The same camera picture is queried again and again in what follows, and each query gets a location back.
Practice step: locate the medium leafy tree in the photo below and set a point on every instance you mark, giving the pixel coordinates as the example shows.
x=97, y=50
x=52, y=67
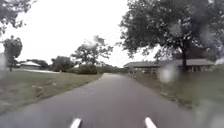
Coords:
x=91, y=51

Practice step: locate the low green hedge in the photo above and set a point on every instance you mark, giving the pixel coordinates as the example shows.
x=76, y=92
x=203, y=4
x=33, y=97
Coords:
x=87, y=69

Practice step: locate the grey asphalt path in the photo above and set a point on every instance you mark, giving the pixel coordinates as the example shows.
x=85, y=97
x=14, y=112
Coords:
x=110, y=100

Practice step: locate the long low building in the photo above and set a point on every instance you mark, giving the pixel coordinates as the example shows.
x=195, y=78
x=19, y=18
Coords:
x=150, y=64

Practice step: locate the dark round bush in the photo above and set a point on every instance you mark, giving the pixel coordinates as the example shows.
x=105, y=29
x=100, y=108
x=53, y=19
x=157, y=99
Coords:
x=62, y=63

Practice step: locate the robot's own part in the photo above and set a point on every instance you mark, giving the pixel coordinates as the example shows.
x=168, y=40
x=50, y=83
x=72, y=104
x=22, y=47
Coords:
x=150, y=123
x=75, y=123

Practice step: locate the big tree by long building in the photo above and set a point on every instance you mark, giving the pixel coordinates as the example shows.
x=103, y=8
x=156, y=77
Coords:
x=173, y=30

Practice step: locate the dry grass verge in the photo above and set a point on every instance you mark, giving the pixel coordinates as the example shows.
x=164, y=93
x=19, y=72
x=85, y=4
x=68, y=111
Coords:
x=186, y=86

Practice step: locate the grass beside path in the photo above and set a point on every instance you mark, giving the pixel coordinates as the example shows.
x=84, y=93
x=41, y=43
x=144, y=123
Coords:
x=30, y=88

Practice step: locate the small slender tree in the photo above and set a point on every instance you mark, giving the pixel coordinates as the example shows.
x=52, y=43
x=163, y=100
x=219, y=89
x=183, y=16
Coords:
x=12, y=48

